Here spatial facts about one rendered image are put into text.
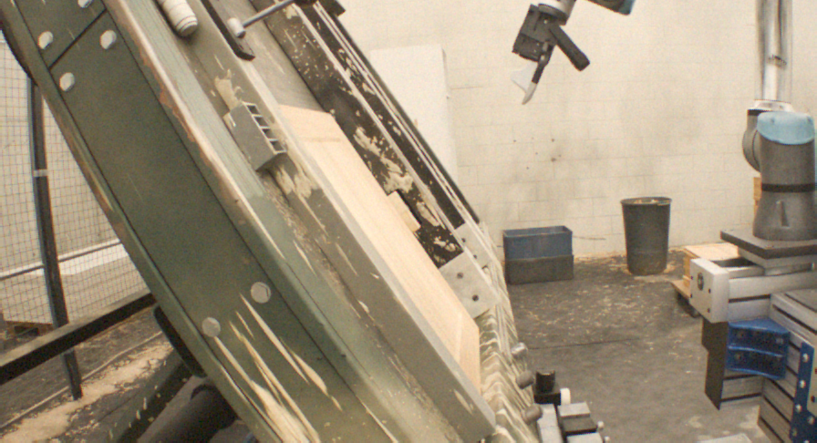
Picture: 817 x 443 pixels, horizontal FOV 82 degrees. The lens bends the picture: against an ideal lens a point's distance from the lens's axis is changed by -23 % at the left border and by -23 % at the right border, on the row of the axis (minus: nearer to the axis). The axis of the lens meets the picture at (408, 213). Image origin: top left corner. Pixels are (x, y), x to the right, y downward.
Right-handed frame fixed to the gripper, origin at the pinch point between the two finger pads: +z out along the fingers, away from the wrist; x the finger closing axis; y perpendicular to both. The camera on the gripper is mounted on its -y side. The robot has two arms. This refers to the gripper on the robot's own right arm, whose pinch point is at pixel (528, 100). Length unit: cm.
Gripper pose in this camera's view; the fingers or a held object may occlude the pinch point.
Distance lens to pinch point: 123.7
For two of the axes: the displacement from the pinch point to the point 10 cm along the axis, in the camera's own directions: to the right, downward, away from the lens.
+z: -3.9, 9.1, 1.7
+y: -9.1, -4.0, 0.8
